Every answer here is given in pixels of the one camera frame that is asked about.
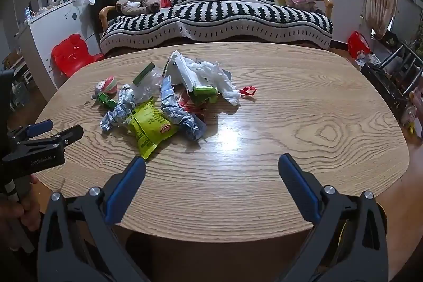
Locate person's left hand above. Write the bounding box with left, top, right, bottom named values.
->
left=0, top=174, right=42, bottom=236

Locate green toy piece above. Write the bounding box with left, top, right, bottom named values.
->
left=92, top=93, right=118, bottom=109

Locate red wrapper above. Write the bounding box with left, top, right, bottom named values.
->
left=177, top=92, right=209, bottom=119

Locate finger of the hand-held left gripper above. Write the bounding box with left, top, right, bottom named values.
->
left=7, top=119, right=54, bottom=141
left=15, top=124, right=84, bottom=154

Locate white tissue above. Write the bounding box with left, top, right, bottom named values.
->
left=195, top=61, right=241, bottom=107

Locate red bag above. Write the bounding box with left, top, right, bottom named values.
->
left=348, top=31, right=372, bottom=59

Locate white paper packet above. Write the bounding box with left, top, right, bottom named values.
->
left=164, top=51, right=199, bottom=93

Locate yellow-green snack packet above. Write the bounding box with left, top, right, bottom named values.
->
left=127, top=98, right=179, bottom=160

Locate clear bag with green strip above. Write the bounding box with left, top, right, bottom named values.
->
left=132, top=62, right=164, bottom=102

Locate black white striped sofa cover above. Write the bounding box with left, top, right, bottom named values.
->
left=100, top=0, right=334, bottom=54

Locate long blue silver wrapper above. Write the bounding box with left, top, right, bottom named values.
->
left=159, top=75, right=207, bottom=142

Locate wooden frame sofa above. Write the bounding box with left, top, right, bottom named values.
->
left=98, top=0, right=334, bottom=54

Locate small red plastic piece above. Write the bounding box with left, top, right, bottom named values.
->
left=238, top=86, right=258, bottom=101

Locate black metal rack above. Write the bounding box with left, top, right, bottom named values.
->
left=360, top=40, right=423, bottom=112

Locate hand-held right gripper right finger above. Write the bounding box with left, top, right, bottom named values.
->
left=278, top=153, right=389, bottom=282

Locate white cabinet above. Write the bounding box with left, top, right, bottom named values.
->
left=16, top=0, right=103, bottom=91

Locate crumpled blue silver wrapper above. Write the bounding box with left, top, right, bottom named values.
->
left=100, top=85, right=156, bottom=134

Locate red bear chair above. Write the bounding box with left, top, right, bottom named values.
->
left=51, top=34, right=104, bottom=78

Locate group of small bottles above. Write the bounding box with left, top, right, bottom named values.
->
left=24, top=0, right=83, bottom=23

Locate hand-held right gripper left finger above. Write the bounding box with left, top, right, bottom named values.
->
left=37, top=156, right=149, bottom=282

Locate pink striped ball toy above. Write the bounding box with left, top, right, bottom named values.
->
left=94, top=77, right=118, bottom=96

